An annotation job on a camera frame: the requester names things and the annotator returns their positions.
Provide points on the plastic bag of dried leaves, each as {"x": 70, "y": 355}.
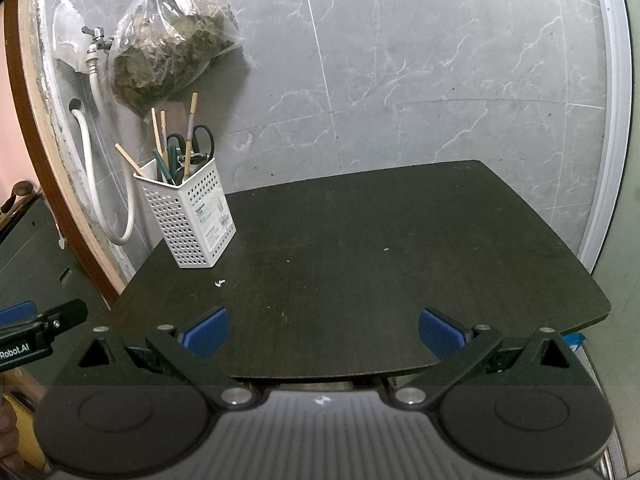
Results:
{"x": 165, "y": 55}

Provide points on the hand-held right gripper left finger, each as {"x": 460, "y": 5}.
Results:
{"x": 207, "y": 332}

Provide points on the small white hanging bag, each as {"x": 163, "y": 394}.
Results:
{"x": 67, "y": 35}

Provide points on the person's left hand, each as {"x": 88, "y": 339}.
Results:
{"x": 9, "y": 435}

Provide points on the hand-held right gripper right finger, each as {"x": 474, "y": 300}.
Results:
{"x": 440, "y": 332}

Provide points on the dark grey cabinet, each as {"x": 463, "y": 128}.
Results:
{"x": 40, "y": 270}

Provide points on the blue tape strip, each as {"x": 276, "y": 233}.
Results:
{"x": 575, "y": 342}

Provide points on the white perforated utensil basket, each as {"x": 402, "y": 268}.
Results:
{"x": 190, "y": 230}

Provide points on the white frame trim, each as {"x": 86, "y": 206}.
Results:
{"x": 616, "y": 110}

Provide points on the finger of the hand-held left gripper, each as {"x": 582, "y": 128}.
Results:
{"x": 17, "y": 312}
{"x": 70, "y": 312}

